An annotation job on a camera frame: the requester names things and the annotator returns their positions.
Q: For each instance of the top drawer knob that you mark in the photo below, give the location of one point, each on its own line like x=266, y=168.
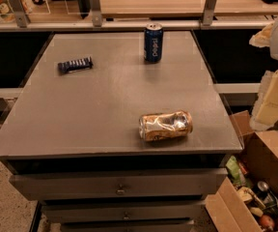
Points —
x=120, y=189

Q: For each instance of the cardboard box of items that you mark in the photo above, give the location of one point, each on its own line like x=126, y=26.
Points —
x=227, y=211

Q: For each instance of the middle metal bracket post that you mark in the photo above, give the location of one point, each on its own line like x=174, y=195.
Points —
x=97, y=18

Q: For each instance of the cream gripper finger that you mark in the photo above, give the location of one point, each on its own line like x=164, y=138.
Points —
x=265, y=110
x=262, y=38

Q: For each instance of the crushed orange soda can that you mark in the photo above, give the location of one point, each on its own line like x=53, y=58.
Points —
x=161, y=126

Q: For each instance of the blue pepsi can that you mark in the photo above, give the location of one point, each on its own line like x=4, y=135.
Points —
x=153, y=39

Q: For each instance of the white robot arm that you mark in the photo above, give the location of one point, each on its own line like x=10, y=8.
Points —
x=274, y=41

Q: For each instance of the green snack bag in box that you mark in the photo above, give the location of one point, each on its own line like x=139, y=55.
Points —
x=235, y=173

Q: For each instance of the red apple in box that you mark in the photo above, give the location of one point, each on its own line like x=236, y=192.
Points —
x=266, y=223

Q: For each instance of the left metal bracket post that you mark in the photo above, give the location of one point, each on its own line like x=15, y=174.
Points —
x=20, y=15

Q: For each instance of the blue rxbar blueberry bar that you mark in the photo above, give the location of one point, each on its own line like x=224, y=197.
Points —
x=75, y=65

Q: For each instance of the right metal bracket post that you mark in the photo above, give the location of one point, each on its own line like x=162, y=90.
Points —
x=208, y=12

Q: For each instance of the metal bracket post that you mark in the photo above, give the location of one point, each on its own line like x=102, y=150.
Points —
x=208, y=12
x=97, y=18
x=20, y=15

